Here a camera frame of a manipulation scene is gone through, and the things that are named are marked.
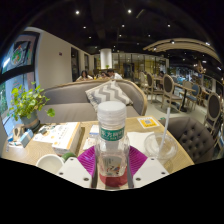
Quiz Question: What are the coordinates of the white printed box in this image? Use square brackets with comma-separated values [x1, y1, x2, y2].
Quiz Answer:
[51, 121, 83, 157]

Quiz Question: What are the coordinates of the group of dining chairs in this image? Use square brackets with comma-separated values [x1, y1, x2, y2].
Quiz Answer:
[138, 69, 224, 148]

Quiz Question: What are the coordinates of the white mug with green print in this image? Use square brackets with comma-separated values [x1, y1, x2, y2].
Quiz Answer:
[35, 151, 78, 175]

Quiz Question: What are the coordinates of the grey upholstered sofa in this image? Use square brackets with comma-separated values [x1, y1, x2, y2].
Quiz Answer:
[36, 78, 149, 125]

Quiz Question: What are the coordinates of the white round pillar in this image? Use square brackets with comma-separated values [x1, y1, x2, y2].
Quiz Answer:
[99, 48, 114, 70]

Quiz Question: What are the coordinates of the printed paper leaflet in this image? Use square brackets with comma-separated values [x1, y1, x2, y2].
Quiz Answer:
[32, 123, 61, 144]

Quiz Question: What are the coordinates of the flat round red coaster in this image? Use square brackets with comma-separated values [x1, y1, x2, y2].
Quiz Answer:
[98, 171, 129, 188]

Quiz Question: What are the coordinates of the window with festive stickers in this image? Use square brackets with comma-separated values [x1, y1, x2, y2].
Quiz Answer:
[0, 31, 41, 134]

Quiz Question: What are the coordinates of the green potted plant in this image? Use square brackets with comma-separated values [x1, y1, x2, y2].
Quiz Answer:
[7, 83, 57, 133]

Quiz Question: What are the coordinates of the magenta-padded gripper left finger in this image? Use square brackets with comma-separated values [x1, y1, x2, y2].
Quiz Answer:
[55, 145, 98, 190]

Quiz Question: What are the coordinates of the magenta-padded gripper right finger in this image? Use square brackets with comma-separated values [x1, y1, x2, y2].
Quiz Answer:
[126, 145, 170, 190]

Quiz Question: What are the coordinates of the grey white chevron cushion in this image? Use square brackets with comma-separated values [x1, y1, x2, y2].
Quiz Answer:
[84, 79, 134, 113]

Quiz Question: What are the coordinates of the person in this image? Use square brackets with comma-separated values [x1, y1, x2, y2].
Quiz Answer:
[106, 68, 124, 81]
[75, 69, 94, 82]

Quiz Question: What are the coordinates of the white box with blue stripe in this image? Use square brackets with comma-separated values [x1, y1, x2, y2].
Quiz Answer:
[88, 124, 100, 139]

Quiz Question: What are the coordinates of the small white blue box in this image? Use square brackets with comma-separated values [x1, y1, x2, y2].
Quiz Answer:
[18, 128, 34, 149]

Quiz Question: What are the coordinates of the wooden dining table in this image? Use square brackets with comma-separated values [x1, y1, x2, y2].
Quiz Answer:
[173, 82, 198, 113]

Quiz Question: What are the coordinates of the group of ceiling lights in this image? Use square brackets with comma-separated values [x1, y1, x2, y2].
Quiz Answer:
[74, 8, 211, 46]

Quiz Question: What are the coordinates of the clear plastic water bottle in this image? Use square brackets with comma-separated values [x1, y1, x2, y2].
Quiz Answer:
[94, 100, 131, 188]

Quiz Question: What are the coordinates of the yellow sign card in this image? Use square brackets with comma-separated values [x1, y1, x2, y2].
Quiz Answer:
[137, 116, 161, 130]

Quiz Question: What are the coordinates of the clear plastic cup with straw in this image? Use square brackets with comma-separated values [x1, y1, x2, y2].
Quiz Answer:
[143, 106, 180, 165]

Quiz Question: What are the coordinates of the dark grey tufted armchair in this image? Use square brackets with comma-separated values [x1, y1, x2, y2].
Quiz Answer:
[165, 116, 218, 164]

